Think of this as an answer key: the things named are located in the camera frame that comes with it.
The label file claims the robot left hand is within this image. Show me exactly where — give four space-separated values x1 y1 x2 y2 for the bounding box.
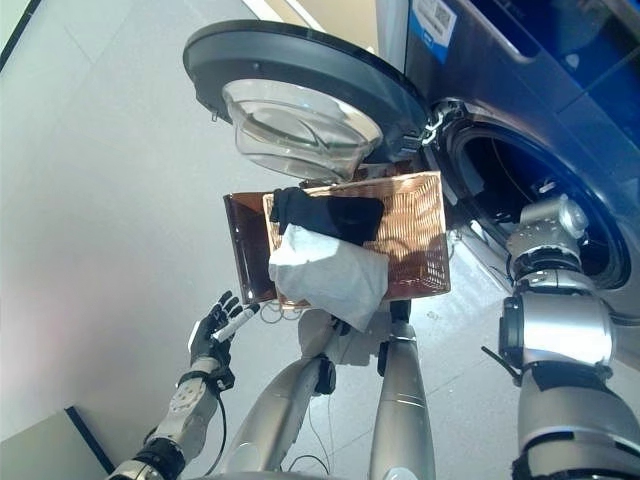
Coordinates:
188 290 261 374

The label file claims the black garment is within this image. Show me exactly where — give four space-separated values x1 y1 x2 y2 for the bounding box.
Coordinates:
271 187 385 247

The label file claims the round washing machine door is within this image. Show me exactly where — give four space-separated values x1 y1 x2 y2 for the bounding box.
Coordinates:
182 19 436 184

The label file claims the grey washing machine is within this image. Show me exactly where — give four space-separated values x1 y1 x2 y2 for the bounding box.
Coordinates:
379 0 640 361

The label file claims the person's beige trouser leg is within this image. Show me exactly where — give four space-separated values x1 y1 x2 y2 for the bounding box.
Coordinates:
219 309 351 480

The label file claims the white garment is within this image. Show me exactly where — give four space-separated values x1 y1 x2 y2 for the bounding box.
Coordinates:
268 223 390 332

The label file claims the black skirting strip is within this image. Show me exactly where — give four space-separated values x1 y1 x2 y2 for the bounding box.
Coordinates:
63 405 117 475

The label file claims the wicker laundry basket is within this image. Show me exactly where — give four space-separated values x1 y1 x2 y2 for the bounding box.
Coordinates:
262 170 452 309

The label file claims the blue QR code sticker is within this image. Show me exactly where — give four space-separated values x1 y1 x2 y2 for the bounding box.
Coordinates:
408 0 459 64

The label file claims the blue washer control panel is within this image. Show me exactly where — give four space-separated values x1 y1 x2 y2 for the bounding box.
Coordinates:
499 0 640 114

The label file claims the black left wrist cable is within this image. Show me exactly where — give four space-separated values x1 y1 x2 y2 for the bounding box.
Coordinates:
202 389 229 476

